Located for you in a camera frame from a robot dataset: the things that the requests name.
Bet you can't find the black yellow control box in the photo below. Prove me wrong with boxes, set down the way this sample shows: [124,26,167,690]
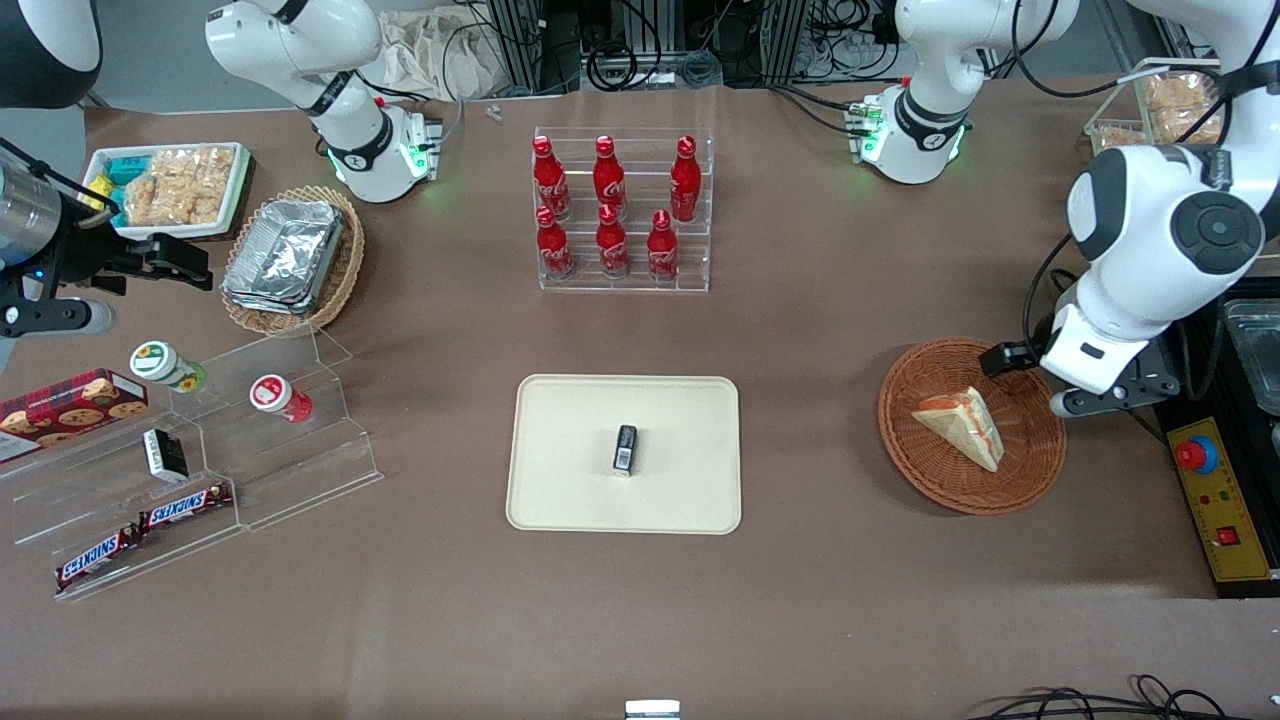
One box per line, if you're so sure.
[1152,290,1280,601]

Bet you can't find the black floor cables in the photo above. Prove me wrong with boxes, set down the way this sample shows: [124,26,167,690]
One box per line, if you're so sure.
[962,675,1280,720]

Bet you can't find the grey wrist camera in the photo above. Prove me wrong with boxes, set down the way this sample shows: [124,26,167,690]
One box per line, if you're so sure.
[1049,384,1182,418]
[0,298,117,339]

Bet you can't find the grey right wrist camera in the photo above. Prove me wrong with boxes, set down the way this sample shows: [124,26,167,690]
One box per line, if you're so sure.
[0,298,117,339]

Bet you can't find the clear acrylic bottle rack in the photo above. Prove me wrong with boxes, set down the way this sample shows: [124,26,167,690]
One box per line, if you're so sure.
[532,126,716,295]

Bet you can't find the red lid cup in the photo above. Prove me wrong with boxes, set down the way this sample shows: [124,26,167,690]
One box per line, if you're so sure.
[249,374,315,425]

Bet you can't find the black and white small box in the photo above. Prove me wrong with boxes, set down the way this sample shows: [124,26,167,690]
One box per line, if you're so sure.
[142,428,190,485]

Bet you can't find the white wire rack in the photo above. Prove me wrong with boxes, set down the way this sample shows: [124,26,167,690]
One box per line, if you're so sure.
[1085,57,1229,157]

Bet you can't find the white rectangular snack tray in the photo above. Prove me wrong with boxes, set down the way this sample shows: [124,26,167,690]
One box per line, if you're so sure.
[82,142,252,242]

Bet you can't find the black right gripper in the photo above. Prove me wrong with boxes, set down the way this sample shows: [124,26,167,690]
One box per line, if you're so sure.
[38,205,214,303]

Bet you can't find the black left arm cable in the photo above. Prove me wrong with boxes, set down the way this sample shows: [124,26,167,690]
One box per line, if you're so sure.
[1010,0,1256,347]

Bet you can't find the aluminium foil tray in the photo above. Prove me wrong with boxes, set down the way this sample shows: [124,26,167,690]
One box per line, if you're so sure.
[224,198,347,301]
[221,280,326,316]

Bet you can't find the red cookie box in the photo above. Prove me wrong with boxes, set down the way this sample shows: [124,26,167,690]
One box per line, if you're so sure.
[0,368,150,464]

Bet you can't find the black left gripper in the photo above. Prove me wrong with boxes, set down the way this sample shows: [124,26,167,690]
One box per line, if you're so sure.
[981,338,1184,401]

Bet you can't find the cream plastic tray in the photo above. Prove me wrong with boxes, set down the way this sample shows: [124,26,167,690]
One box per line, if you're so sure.
[505,373,743,536]

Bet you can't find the yellow emergency stop box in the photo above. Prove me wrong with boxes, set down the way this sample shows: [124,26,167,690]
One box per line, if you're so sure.
[1166,417,1280,584]

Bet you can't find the aluminium frame post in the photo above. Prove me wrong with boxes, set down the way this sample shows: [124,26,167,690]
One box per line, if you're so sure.
[484,0,548,93]
[762,0,813,83]

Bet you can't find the snickers chocolate bar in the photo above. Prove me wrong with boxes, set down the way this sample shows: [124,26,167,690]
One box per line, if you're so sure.
[54,525,147,594]
[138,484,235,532]

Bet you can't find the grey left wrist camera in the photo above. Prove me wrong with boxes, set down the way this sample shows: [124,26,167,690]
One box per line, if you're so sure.
[1049,384,1182,418]

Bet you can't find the coiled black cable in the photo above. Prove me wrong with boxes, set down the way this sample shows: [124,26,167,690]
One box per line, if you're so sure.
[584,38,643,93]

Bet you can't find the clear acrylic step shelf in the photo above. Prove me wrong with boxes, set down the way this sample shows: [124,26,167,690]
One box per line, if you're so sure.
[0,325,385,603]

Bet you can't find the beige cloth bag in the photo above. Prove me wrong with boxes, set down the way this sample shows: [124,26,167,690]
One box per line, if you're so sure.
[372,8,503,103]

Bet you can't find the steel pan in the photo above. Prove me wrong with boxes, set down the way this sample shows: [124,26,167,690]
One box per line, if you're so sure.
[1224,299,1280,417]

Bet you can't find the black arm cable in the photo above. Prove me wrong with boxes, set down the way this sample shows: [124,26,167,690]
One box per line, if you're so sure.
[0,135,119,217]
[1010,0,1256,347]

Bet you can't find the light oval wicker basket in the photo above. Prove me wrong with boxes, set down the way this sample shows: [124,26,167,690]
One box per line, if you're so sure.
[220,184,367,337]

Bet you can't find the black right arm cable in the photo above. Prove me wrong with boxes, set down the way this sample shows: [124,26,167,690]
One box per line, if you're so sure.
[0,135,119,217]

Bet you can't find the green lid cup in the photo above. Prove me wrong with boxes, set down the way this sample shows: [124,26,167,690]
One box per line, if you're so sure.
[130,340,208,395]

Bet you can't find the triangular sandwich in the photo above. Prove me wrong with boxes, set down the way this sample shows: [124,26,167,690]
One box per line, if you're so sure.
[910,386,1005,474]

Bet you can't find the brown wicker basket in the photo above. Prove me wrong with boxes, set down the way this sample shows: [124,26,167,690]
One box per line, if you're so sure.
[878,337,1067,517]

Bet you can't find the bagged rice cracker snacks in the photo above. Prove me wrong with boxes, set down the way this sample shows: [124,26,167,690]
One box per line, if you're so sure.
[123,146,237,228]

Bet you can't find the red cola bottle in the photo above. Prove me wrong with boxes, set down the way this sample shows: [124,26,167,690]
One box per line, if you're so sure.
[595,203,631,280]
[669,135,703,223]
[646,209,682,282]
[532,135,572,222]
[592,135,629,221]
[535,205,577,282]

